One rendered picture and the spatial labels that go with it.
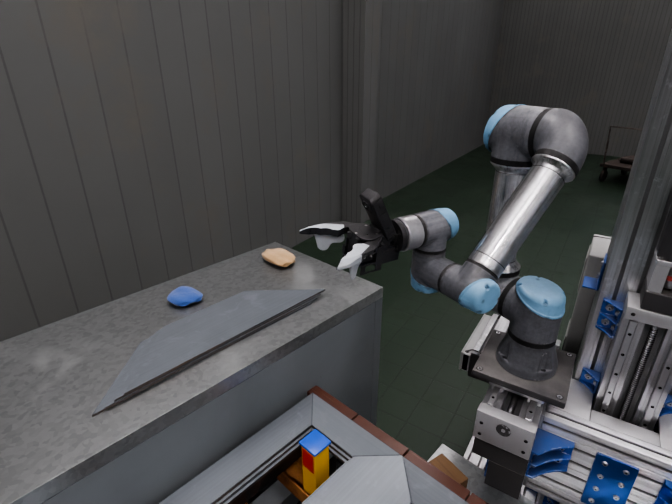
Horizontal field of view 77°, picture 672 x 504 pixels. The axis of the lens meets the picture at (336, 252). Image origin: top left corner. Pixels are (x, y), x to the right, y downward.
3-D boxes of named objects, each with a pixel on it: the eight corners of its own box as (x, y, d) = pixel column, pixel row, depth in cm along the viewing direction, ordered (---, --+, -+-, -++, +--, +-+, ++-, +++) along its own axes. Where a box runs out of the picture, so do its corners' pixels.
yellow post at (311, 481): (316, 507, 114) (314, 457, 106) (303, 496, 117) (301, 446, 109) (329, 495, 117) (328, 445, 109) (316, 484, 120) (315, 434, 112)
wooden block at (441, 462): (466, 490, 118) (468, 478, 116) (451, 501, 115) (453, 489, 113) (440, 464, 126) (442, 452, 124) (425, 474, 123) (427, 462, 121)
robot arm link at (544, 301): (538, 350, 102) (550, 302, 97) (493, 323, 113) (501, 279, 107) (568, 335, 108) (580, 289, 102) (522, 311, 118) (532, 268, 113)
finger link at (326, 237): (298, 252, 88) (342, 256, 88) (299, 227, 85) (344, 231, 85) (301, 244, 91) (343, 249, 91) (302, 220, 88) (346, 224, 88)
